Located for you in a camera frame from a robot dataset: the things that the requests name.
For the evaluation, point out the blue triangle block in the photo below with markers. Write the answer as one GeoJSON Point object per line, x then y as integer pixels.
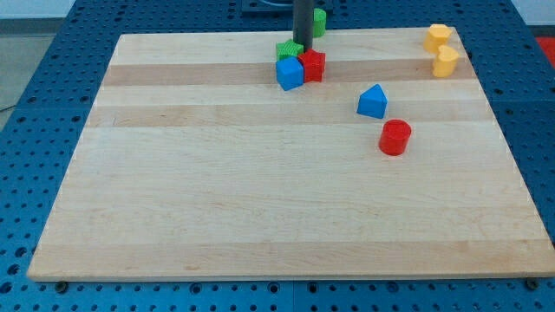
{"type": "Point", "coordinates": [373, 102]}

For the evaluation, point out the light wooden board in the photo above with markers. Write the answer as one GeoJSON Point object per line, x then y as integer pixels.
{"type": "Point", "coordinates": [195, 165]}

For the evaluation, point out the blue cube block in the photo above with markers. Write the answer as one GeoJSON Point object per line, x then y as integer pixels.
{"type": "Point", "coordinates": [290, 73]}

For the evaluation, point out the red star block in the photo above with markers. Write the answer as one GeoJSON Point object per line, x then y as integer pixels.
{"type": "Point", "coordinates": [313, 63]}

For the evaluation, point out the green star block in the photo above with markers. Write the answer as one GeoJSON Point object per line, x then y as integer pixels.
{"type": "Point", "coordinates": [288, 49]}

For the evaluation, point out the red cylinder block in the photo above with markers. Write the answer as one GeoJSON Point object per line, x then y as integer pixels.
{"type": "Point", "coordinates": [395, 137]}

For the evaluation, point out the green cylinder block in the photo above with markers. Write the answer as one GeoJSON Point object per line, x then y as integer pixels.
{"type": "Point", "coordinates": [319, 22]}

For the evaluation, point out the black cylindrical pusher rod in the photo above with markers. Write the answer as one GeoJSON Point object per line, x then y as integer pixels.
{"type": "Point", "coordinates": [302, 12]}

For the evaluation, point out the yellow heart block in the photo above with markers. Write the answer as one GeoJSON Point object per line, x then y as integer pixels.
{"type": "Point", "coordinates": [445, 61]}

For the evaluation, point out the yellow hexagon block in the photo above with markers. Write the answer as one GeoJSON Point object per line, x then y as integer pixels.
{"type": "Point", "coordinates": [437, 35]}

